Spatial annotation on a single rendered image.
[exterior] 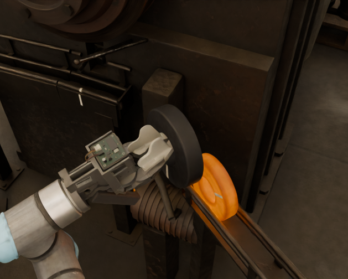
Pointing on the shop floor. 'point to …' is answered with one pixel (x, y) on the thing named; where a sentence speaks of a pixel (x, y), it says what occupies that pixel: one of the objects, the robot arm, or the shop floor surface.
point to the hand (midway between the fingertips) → (174, 139)
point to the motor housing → (162, 229)
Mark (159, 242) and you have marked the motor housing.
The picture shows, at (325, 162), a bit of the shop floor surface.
